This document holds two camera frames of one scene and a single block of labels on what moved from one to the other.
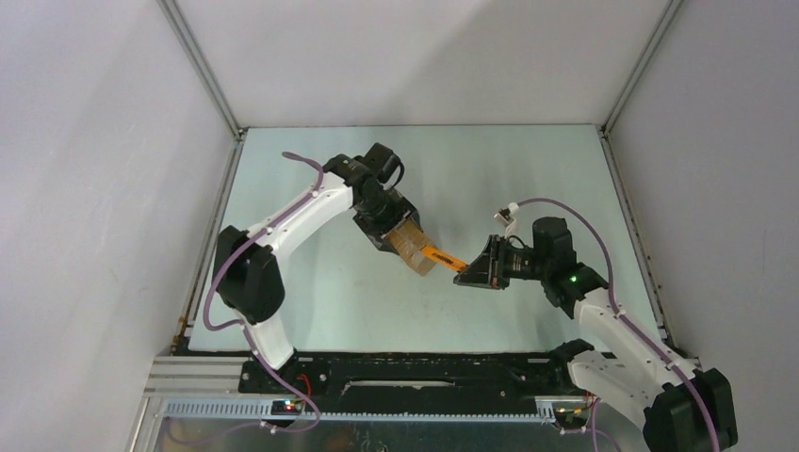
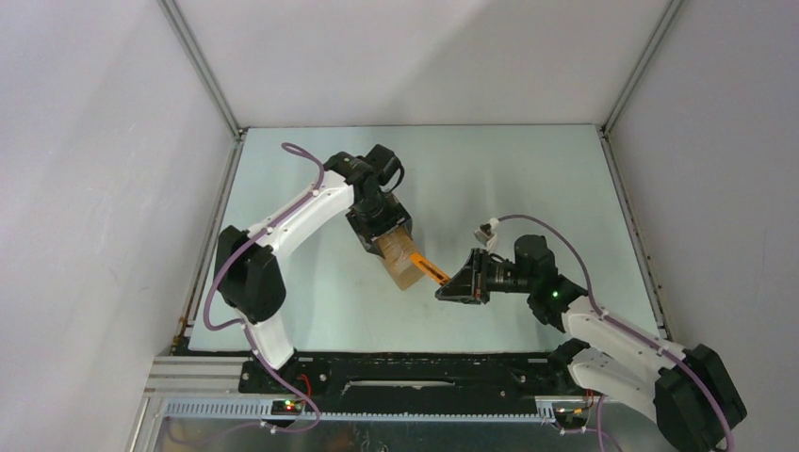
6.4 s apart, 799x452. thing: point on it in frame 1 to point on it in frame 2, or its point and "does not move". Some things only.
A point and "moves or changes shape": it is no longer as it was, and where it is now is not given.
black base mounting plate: [415, 376] does not move
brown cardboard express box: [408, 241] moves or changes shape
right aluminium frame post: [673, 9] does not move
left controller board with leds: [289, 407] does not move
